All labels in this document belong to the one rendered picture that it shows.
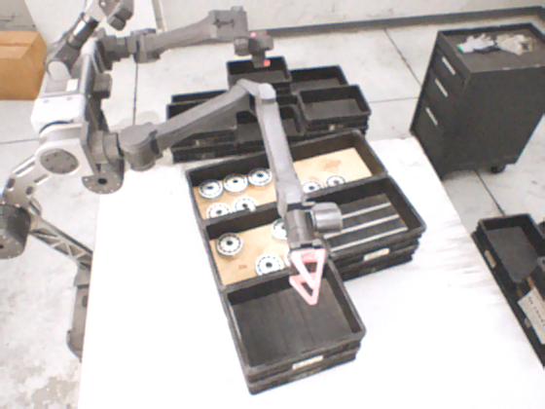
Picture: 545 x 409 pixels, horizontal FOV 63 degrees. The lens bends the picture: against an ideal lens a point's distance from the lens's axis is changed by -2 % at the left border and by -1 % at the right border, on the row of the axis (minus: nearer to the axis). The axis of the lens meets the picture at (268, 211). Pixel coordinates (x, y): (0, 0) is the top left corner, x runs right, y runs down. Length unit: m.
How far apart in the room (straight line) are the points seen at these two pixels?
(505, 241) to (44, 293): 2.60
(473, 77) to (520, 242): 0.93
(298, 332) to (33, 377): 1.54
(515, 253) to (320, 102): 1.43
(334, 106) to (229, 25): 1.62
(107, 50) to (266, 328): 1.07
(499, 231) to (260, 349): 1.68
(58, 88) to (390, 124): 2.74
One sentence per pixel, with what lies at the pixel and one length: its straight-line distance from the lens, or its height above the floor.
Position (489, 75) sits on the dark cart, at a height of 0.87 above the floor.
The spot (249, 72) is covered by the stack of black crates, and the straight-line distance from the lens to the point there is 3.22.
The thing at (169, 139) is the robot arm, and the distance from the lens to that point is 1.24.
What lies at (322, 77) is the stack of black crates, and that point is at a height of 0.40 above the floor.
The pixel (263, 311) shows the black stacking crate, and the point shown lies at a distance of 1.60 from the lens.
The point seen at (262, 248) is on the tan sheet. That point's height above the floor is 0.83.
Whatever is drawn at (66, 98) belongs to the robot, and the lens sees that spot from 1.35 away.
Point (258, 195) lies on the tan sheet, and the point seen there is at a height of 0.83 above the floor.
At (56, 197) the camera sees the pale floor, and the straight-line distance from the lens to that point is 3.35.
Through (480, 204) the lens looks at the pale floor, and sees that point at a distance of 3.26.
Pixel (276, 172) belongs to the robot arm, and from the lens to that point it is 1.08.
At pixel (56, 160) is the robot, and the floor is 1.46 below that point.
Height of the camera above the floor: 2.25
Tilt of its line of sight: 50 degrees down
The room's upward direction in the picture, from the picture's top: 1 degrees counter-clockwise
